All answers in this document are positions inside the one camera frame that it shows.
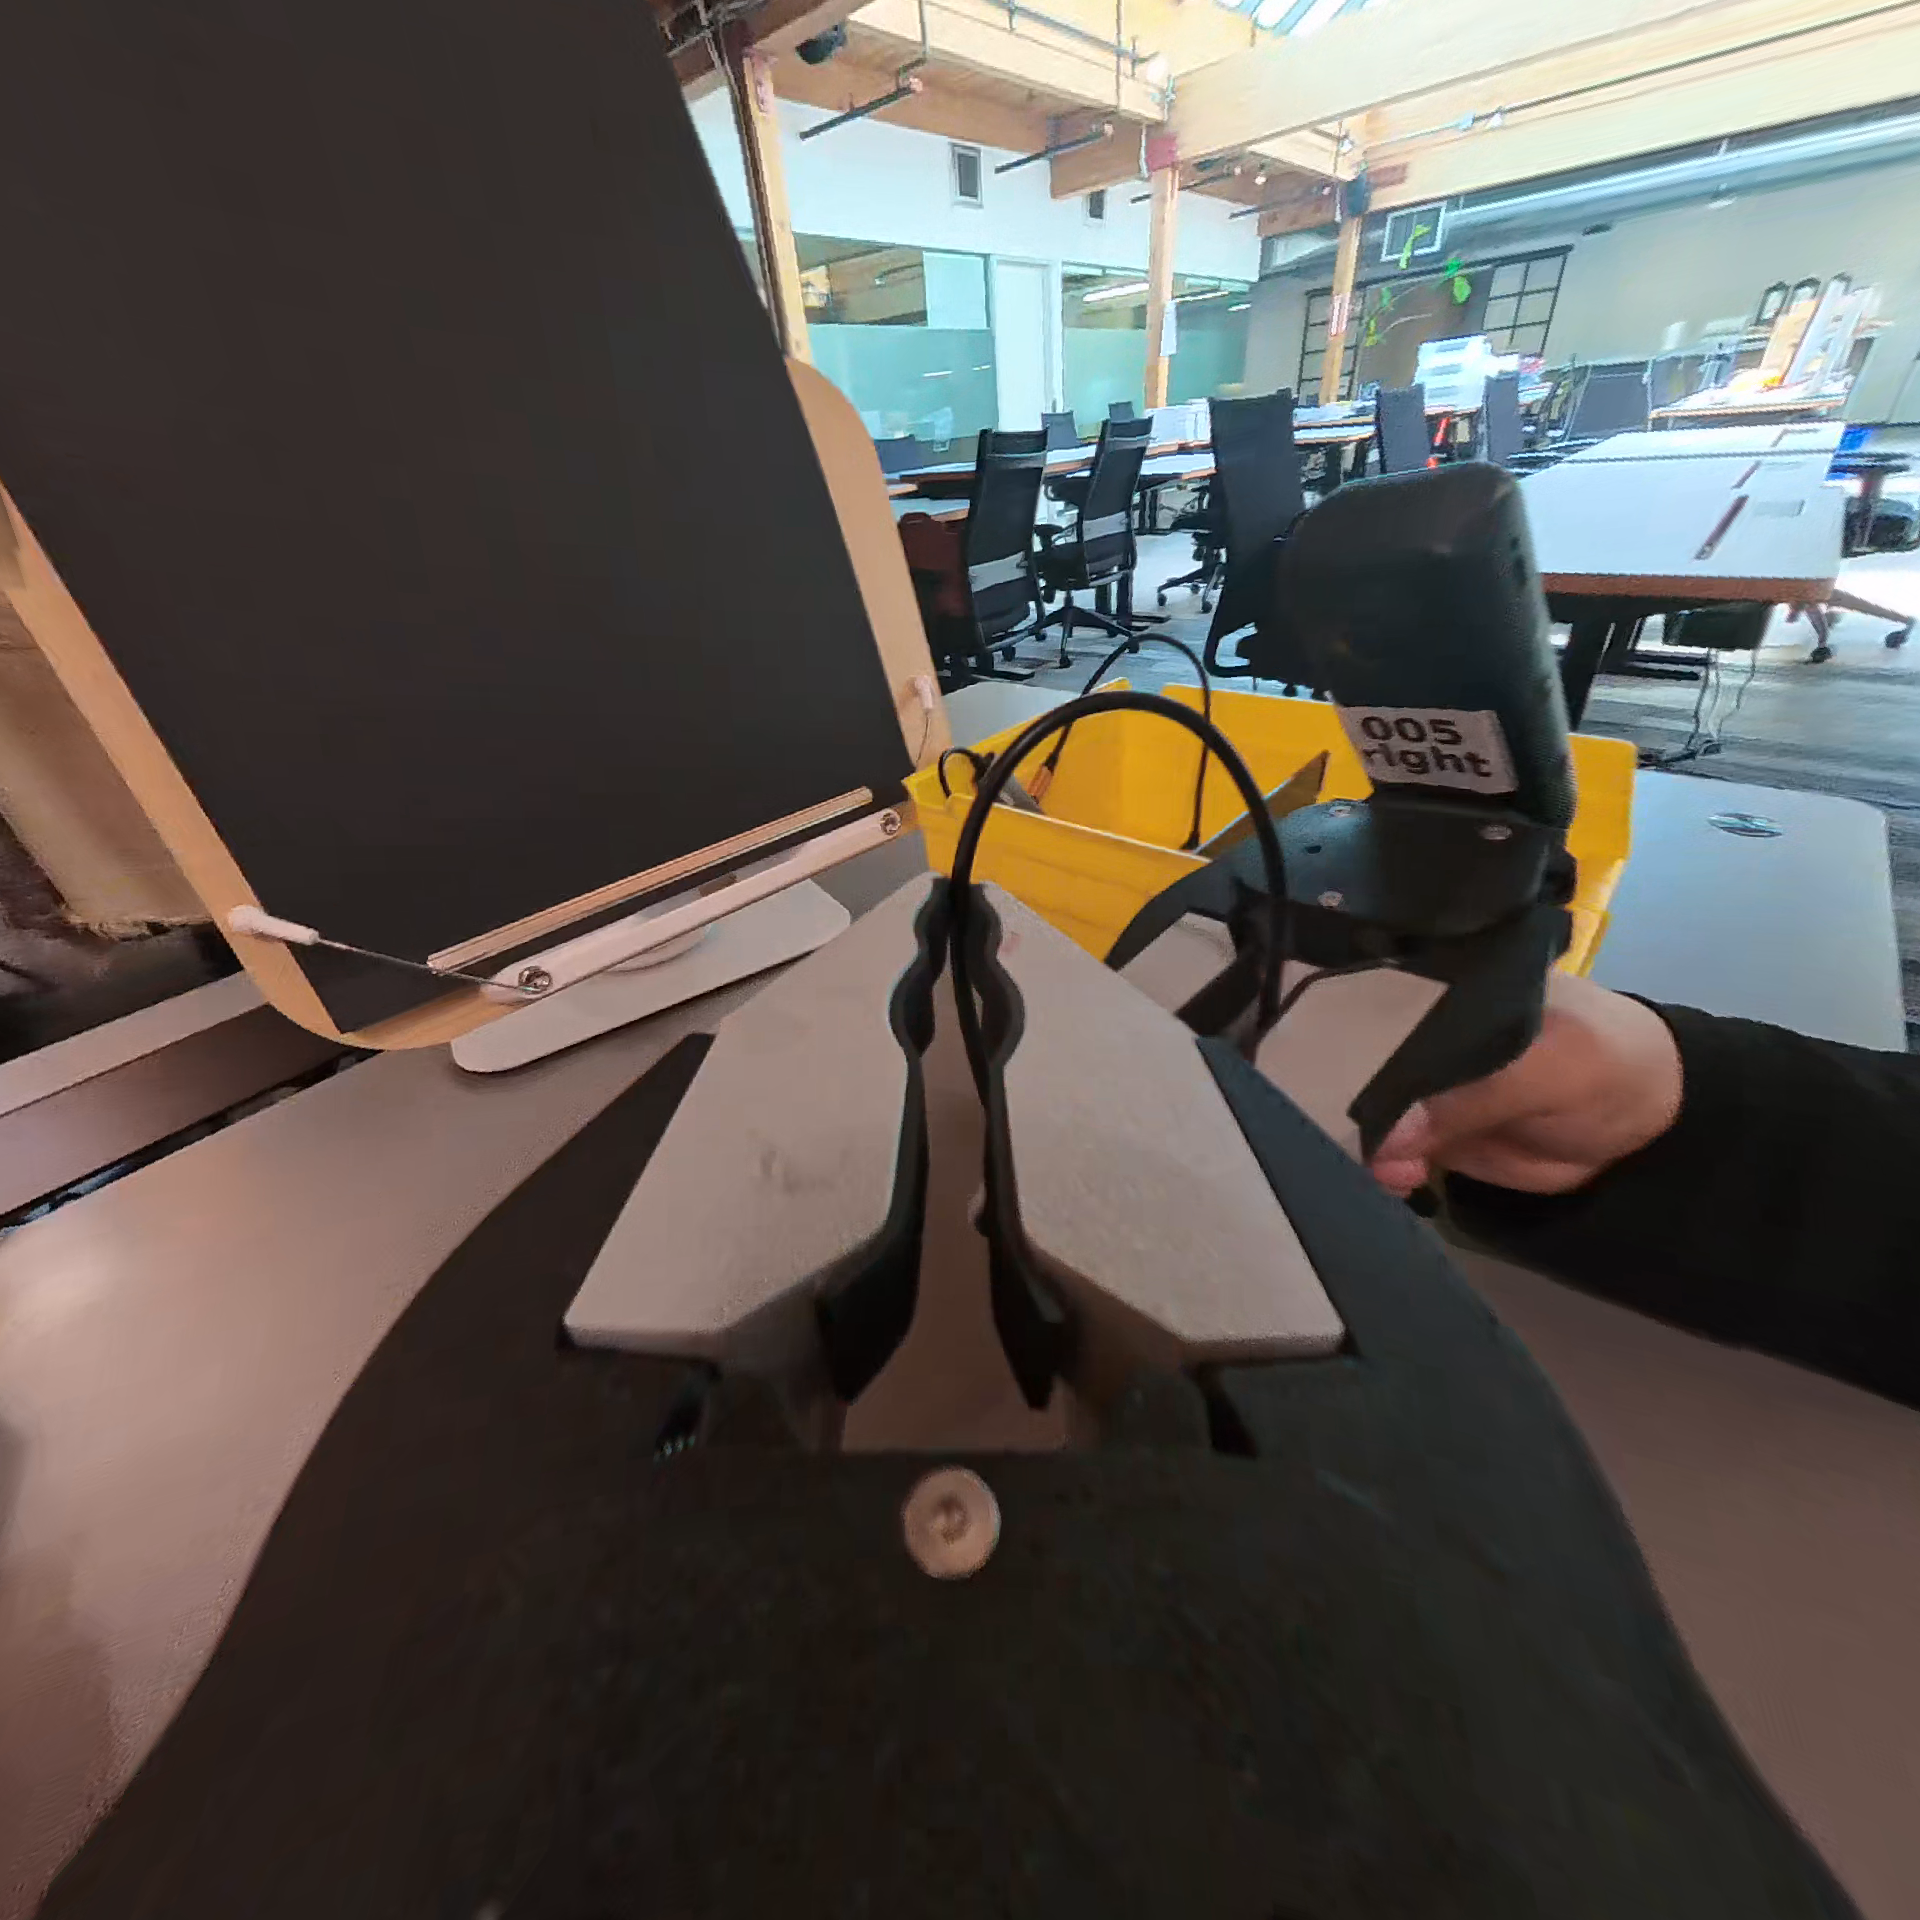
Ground white top desk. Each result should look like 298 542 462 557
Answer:
1522 423 1852 722

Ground black usb-c cable orange plugs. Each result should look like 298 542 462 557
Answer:
938 636 1297 1370

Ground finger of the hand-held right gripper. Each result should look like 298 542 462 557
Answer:
1114 910 1249 1043
1259 963 1441 1165

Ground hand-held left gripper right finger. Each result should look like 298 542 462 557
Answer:
971 879 1345 1409

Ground yellow plastic bin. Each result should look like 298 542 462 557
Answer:
902 677 1639 963

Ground silver monitor stand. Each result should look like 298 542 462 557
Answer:
449 879 853 1079

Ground black computer monitor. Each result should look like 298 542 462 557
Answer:
0 0 938 1051

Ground person's right hand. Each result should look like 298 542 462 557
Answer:
1369 971 1687 1204

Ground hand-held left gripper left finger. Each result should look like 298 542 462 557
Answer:
559 874 952 1403

